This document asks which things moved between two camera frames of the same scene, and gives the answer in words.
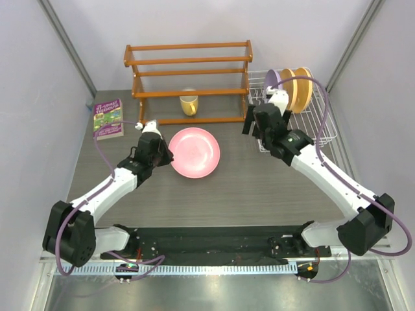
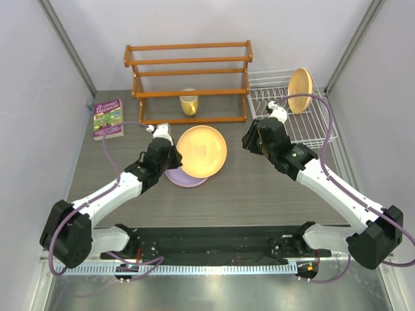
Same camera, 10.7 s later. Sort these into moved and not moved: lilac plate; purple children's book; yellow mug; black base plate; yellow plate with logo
Moved: lilac plate; yellow plate with logo
Not moved: purple children's book; yellow mug; black base plate
